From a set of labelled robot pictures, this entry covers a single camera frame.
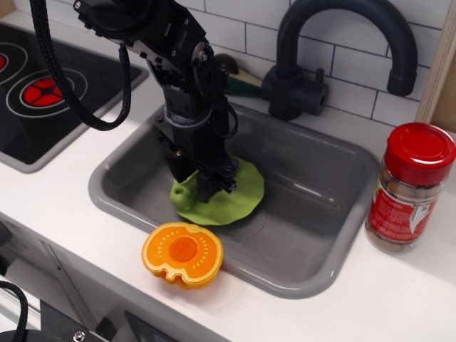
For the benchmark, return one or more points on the green handled grey spatula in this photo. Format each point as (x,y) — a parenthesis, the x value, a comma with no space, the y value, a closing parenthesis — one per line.
(184,194)

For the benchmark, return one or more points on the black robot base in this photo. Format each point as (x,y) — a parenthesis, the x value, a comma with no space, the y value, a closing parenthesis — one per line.
(22,321)

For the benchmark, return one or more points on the toy avocado half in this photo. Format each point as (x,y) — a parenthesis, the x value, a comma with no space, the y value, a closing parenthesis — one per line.
(239,83)

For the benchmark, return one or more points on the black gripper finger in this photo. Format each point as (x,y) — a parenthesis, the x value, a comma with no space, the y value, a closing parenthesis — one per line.
(207,187)
(178,163)

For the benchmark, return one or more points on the red lidded spice jar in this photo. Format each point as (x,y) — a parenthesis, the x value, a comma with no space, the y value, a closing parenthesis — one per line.
(417,161)

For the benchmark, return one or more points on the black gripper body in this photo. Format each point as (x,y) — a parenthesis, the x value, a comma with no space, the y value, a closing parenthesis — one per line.
(202,140)

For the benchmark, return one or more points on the grey plastic sink basin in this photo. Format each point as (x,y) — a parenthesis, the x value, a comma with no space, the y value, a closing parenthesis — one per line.
(317,190)

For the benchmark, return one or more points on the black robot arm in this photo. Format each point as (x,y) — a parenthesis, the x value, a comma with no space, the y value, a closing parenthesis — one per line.
(170,39)

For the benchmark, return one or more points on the orange toy pumpkin half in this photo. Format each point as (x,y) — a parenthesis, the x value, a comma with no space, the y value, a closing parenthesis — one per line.
(184,254)

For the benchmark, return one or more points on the black toy stovetop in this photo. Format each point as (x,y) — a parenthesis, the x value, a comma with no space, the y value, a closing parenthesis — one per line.
(36,123)

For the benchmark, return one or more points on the green wavy plate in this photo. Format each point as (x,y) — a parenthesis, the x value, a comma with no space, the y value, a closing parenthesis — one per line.
(226,208)

